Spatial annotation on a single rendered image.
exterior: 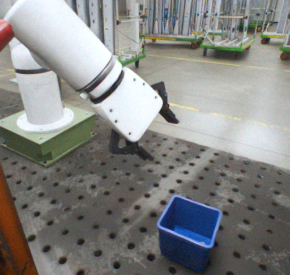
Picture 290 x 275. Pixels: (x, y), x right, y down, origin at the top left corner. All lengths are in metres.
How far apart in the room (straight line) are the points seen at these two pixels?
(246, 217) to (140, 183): 0.29
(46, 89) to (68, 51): 0.47
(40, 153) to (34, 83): 0.22
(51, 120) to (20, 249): 0.69
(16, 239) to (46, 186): 0.57
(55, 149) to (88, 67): 0.51
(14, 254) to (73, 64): 0.25
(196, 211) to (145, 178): 0.23
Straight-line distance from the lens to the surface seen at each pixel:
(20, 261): 0.21
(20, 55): 0.80
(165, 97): 0.47
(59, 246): 0.60
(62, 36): 0.36
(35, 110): 0.85
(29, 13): 0.35
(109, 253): 0.57
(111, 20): 4.73
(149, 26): 8.36
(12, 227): 0.19
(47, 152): 0.82
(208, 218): 0.56
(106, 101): 0.39
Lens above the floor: 1.16
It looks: 28 degrees down
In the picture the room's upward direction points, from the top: straight up
